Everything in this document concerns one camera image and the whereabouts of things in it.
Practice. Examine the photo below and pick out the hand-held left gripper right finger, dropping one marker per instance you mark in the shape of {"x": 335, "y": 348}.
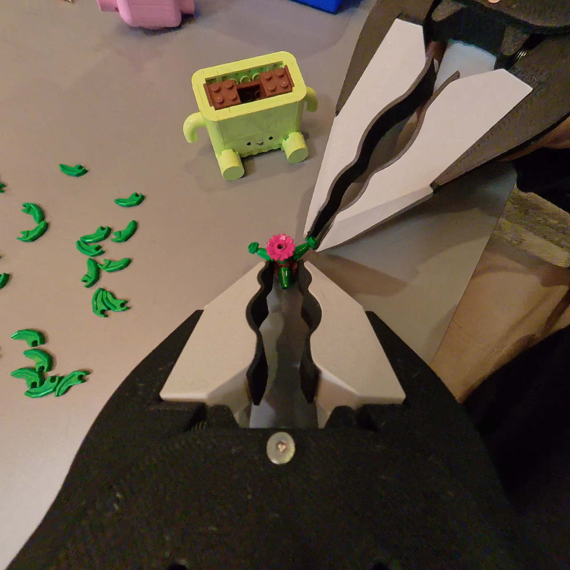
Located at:
{"x": 356, "y": 356}

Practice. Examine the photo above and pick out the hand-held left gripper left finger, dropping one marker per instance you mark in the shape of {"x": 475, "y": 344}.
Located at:
{"x": 209, "y": 356}

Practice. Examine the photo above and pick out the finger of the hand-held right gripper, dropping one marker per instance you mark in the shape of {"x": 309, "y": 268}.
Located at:
{"x": 378, "y": 89}
{"x": 445, "y": 142}

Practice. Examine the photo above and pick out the small green toy stem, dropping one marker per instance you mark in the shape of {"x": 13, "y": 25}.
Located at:
{"x": 311, "y": 242}

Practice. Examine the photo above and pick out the pink toy brick flower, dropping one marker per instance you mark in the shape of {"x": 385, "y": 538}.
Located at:
{"x": 280, "y": 247}

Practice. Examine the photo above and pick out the person's right hand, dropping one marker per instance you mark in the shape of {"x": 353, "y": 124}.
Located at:
{"x": 556, "y": 136}

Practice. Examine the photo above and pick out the labelled blue plastic bin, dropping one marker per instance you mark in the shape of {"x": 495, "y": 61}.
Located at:
{"x": 329, "y": 4}

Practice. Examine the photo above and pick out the scattered green toy leaves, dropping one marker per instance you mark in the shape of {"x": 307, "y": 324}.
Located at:
{"x": 104, "y": 300}

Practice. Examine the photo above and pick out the lime green toy brick pot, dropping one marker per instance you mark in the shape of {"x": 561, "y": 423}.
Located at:
{"x": 258, "y": 124}

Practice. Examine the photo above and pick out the lilac toy brick plant pot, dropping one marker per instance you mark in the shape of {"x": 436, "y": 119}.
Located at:
{"x": 151, "y": 11}

